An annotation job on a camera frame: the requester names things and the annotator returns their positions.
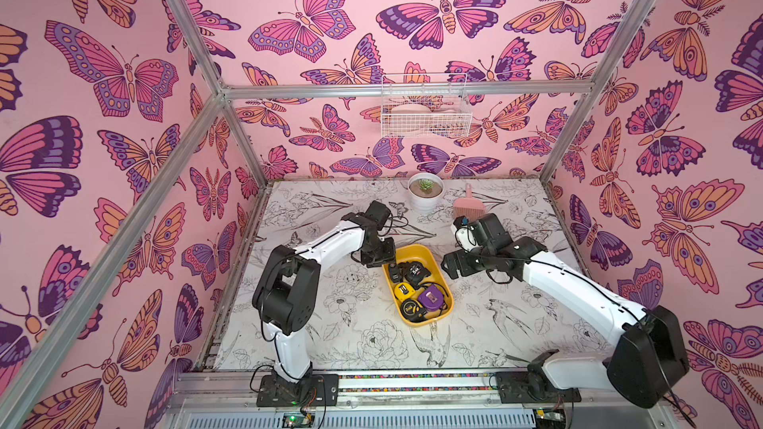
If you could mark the yellow black tape measure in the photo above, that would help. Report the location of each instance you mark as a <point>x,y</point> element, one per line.
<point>412,311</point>

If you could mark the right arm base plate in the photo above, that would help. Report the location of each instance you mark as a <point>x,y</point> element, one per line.
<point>527,388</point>

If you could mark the aluminium front rail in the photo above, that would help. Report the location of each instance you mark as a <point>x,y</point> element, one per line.
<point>453,398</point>

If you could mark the purple tape measure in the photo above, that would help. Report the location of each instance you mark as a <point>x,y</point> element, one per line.
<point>432,299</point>

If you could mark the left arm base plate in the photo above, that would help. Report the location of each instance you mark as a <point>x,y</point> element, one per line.
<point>315,390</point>

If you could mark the yellow plastic storage box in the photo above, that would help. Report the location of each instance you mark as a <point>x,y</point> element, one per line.
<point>419,290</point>

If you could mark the pink hand brush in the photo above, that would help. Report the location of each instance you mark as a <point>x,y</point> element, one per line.
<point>469,206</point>

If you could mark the white plant pot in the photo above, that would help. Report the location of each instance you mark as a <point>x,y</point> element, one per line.
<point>425,192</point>

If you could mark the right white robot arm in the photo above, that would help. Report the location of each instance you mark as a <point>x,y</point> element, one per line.
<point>648,356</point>

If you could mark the white wire wall basket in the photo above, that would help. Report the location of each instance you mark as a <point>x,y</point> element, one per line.
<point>413,109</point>

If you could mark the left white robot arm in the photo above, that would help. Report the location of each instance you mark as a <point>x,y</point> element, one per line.
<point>287,290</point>

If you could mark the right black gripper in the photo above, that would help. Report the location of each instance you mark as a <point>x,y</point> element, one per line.
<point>456,263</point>

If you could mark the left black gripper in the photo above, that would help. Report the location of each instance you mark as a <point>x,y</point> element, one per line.
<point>388,258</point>

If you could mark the small yellow tape measure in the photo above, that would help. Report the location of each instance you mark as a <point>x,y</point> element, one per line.
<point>403,291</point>

